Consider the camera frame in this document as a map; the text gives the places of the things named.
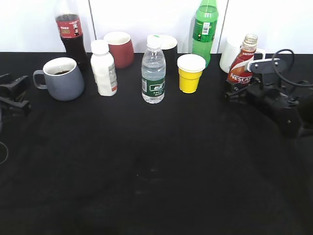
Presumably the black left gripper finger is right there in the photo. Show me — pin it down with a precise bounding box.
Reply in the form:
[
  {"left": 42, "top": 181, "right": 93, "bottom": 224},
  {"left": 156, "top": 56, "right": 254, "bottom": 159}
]
[
  {"left": 0, "top": 73, "right": 31, "bottom": 98},
  {"left": 0, "top": 97, "right": 31, "bottom": 117}
]

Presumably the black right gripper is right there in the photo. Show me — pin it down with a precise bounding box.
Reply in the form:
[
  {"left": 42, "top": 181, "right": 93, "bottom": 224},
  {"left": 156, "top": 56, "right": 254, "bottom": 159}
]
[{"left": 224, "top": 83, "right": 303, "bottom": 137}]

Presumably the Nescafe coffee bottle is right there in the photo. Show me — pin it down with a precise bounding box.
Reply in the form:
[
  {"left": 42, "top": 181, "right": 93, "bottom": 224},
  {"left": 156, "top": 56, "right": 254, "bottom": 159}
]
[{"left": 227, "top": 34, "right": 258, "bottom": 86}]

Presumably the grey ceramic mug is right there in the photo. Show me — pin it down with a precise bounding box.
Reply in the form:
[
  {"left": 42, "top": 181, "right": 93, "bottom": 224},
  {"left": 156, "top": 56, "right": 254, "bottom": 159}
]
[{"left": 33, "top": 57, "right": 85, "bottom": 101}]

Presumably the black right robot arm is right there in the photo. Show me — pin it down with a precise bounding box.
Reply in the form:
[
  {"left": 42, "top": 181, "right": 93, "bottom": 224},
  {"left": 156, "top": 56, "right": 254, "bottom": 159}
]
[{"left": 225, "top": 82, "right": 313, "bottom": 154}]

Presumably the yellow paper cup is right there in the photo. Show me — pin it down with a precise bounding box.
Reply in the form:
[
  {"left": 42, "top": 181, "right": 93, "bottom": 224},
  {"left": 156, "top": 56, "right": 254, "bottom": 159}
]
[{"left": 177, "top": 54, "right": 206, "bottom": 94}]

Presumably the green sprite bottle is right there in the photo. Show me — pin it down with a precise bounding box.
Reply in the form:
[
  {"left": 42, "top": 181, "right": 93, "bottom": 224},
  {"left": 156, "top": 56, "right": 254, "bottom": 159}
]
[{"left": 192, "top": 0, "right": 219, "bottom": 68}]

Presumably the white ceramic mug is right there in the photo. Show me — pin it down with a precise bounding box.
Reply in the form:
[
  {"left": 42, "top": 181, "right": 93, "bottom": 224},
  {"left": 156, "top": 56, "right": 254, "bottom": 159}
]
[{"left": 220, "top": 34, "right": 266, "bottom": 73}]

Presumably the cola bottle red label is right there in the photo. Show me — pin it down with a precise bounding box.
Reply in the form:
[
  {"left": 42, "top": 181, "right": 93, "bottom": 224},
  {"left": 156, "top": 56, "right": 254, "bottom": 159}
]
[{"left": 55, "top": 0, "right": 88, "bottom": 70}]

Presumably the black mug white interior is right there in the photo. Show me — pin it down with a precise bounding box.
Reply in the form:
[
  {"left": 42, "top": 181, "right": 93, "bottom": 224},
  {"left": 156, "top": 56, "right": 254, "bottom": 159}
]
[{"left": 147, "top": 34, "right": 178, "bottom": 67}]

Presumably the clear water bottle green label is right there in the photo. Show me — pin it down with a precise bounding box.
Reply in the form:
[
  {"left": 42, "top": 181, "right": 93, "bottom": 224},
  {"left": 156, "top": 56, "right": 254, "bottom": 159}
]
[{"left": 141, "top": 35, "right": 166, "bottom": 104}]

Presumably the white milk bottle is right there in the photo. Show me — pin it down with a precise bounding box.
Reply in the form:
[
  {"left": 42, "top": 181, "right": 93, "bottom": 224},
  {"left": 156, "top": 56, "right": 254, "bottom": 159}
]
[{"left": 90, "top": 40, "right": 117, "bottom": 96}]

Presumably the dark red ceramic mug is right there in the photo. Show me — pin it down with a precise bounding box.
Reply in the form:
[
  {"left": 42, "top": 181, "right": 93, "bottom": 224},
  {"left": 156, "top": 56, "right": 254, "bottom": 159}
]
[{"left": 104, "top": 31, "right": 134, "bottom": 69}]

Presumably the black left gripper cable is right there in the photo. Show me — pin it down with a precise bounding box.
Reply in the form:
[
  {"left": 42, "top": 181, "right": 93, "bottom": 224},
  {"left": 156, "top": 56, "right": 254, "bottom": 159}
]
[{"left": 0, "top": 141, "right": 9, "bottom": 165}]

